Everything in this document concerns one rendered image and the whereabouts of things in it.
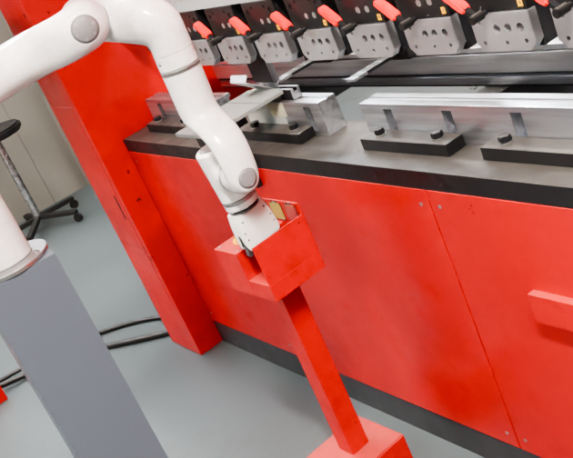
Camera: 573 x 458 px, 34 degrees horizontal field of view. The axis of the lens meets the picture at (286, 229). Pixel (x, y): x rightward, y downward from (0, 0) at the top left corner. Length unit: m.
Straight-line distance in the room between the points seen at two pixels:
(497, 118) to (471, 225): 0.23
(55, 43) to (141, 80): 1.43
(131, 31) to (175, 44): 0.10
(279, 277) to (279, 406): 0.98
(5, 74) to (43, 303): 0.50
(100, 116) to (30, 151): 3.14
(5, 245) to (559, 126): 1.18
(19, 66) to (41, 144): 4.44
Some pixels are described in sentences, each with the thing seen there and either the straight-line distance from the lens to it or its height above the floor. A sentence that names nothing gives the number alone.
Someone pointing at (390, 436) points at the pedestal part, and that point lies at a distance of 2.59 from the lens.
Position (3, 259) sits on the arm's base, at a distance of 2.15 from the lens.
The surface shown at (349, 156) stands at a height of 0.88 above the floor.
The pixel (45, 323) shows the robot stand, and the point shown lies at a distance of 2.17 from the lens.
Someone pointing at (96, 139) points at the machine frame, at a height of 0.92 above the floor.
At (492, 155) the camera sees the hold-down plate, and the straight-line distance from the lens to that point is 1.96.
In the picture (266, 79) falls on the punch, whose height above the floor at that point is 1.03.
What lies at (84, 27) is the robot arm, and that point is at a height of 1.42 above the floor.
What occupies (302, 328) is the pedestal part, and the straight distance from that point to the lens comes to 2.38.
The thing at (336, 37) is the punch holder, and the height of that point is 1.14.
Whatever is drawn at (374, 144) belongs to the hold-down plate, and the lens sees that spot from 2.24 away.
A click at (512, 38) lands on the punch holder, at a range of 1.83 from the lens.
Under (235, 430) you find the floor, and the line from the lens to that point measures 3.14.
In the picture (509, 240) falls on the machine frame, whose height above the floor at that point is 0.73.
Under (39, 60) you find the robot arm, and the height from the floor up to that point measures 1.39.
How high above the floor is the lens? 1.62
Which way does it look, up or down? 22 degrees down
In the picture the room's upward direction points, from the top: 24 degrees counter-clockwise
